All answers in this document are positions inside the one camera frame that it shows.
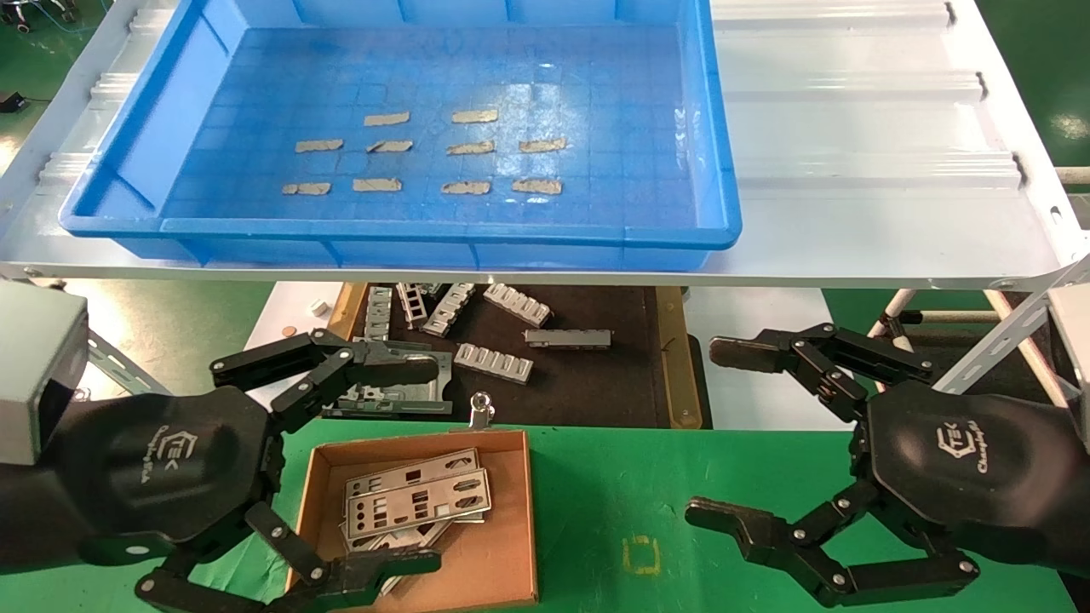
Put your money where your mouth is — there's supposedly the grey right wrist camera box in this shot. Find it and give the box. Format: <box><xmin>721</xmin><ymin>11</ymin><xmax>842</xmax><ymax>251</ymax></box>
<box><xmin>1046</xmin><ymin>284</ymin><xmax>1090</xmax><ymax>448</ymax></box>

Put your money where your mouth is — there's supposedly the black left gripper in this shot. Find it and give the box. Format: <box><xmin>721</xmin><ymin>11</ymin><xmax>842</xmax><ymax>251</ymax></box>
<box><xmin>0</xmin><ymin>329</ymin><xmax>443</xmax><ymax>613</ymax></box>

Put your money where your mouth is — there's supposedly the grey slotted metal part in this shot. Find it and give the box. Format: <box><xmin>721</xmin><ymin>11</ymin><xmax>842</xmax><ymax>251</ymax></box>
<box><xmin>364</xmin><ymin>287</ymin><xmax>393</xmax><ymax>341</ymax></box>
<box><xmin>423</xmin><ymin>284</ymin><xmax>476</xmax><ymax>338</ymax></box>
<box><xmin>396</xmin><ymin>284</ymin><xmax>429</xmax><ymax>329</ymax></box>

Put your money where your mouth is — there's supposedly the grey ribbed metal part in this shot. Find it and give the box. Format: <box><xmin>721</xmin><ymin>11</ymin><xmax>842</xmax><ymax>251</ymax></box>
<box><xmin>454</xmin><ymin>343</ymin><xmax>535</xmax><ymax>385</ymax></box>
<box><xmin>483</xmin><ymin>284</ymin><xmax>553</xmax><ymax>328</ymax></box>

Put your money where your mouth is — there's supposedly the blue plastic tray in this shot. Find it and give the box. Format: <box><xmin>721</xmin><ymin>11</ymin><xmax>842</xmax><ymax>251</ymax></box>
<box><xmin>58</xmin><ymin>0</ymin><xmax>743</xmax><ymax>272</ymax></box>

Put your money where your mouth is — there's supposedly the white metal shelf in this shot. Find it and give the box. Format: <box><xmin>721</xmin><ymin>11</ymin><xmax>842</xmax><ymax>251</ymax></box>
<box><xmin>0</xmin><ymin>0</ymin><xmax>1090</xmax><ymax>290</ymax></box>

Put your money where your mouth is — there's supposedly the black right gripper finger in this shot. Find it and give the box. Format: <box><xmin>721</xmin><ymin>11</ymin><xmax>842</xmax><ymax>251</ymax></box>
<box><xmin>685</xmin><ymin>479</ymin><xmax>981</xmax><ymax>608</ymax></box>
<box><xmin>709</xmin><ymin>323</ymin><xmax>935</xmax><ymax>424</ymax></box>

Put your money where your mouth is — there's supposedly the green table cloth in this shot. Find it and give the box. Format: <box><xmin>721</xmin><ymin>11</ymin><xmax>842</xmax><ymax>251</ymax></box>
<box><xmin>0</xmin><ymin>417</ymin><xmax>1082</xmax><ymax>613</ymax></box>

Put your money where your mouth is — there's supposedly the large grey metal bracket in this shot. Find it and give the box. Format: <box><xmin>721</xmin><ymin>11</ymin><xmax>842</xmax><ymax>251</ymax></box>
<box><xmin>322</xmin><ymin>338</ymin><xmax>455</xmax><ymax>419</ymax></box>

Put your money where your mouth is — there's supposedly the grey perforated shelf brace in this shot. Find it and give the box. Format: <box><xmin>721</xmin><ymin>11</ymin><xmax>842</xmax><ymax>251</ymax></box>
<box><xmin>932</xmin><ymin>255</ymin><xmax>1090</xmax><ymax>397</ymax></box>
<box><xmin>88</xmin><ymin>330</ymin><xmax>171</xmax><ymax>397</ymax></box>

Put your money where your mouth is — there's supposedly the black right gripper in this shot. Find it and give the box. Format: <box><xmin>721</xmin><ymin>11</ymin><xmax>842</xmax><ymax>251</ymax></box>
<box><xmin>852</xmin><ymin>381</ymin><xmax>1090</xmax><ymax>580</ymax></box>

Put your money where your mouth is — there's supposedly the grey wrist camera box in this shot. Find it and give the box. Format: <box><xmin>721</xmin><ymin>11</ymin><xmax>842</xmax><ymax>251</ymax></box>
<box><xmin>1046</xmin><ymin>284</ymin><xmax>1090</xmax><ymax>448</ymax></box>
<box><xmin>0</xmin><ymin>281</ymin><xmax>89</xmax><ymax>466</ymax></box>

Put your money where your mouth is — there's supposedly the long grey metal bar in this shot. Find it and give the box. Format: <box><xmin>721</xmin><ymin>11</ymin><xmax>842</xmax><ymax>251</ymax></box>
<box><xmin>524</xmin><ymin>329</ymin><xmax>613</xmax><ymax>350</ymax></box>

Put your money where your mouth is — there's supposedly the silver slotted metal plate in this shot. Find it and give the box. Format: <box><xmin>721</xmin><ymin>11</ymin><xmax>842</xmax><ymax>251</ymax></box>
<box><xmin>344</xmin><ymin>449</ymin><xmax>480</xmax><ymax>505</ymax></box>
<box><xmin>345</xmin><ymin>468</ymin><xmax>493</xmax><ymax>540</ymax></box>
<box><xmin>341</xmin><ymin>519</ymin><xmax>462</xmax><ymax>597</ymax></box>

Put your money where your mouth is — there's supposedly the brown cardboard box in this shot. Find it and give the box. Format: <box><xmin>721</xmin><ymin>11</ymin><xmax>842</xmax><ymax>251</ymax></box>
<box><xmin>285</xmin><ymin>428</ymin><xmax>540</xmax><ymax>610</ymax></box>

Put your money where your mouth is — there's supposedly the black mat with wooden frame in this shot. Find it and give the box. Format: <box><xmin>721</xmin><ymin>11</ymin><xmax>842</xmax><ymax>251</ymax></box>
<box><xmin>328</xmin><ymin>284</ymin><xmax>713</xmax><ymax>429</ymax></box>

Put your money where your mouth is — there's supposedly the wheeled chair base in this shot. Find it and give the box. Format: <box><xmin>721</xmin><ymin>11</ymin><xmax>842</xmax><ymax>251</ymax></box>
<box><xmin>0</xmin><ymin>0</ymin><xmax>82</xmax><ymax>35</ymax></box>

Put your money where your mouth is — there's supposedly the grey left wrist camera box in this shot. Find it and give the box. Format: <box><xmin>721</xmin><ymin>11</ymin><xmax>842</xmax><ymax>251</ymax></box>
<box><xmin>0</xmin><ymin>281</ymin><xmax>89</xmax><ymax>466</ymax></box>

